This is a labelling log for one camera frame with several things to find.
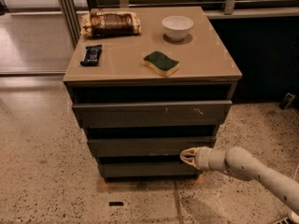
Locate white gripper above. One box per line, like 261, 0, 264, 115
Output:
180, 147, 226, 172

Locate grey drawer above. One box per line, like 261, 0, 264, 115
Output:
72, 100, 232, 128
88, 136, 216, 157
98, 162, 200, 178

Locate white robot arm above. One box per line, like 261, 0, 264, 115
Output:
180, 147, 299, 215

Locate grey bottom drawer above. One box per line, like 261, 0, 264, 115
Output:
98, 162, 200, 178

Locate grey drawer cabinet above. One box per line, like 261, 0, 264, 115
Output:
63, 6, 243, 183

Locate grey top drawer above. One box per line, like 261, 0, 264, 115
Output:
72, 100, 232, 128

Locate green yellow sponge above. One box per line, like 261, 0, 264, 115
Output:
142, 51, 179, 77

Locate white floor device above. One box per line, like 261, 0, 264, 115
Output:
270, 210, 299, 224

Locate white ceramic bowl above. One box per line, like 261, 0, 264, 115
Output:
162, 16, 193, 41

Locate dark blue snack bar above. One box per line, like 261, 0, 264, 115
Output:
80, 45, 102, 66

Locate brown snack bag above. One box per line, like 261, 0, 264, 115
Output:
80, 9, 141, 38

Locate small grey floor bracket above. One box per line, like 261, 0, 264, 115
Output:
279, 92, 296, 110

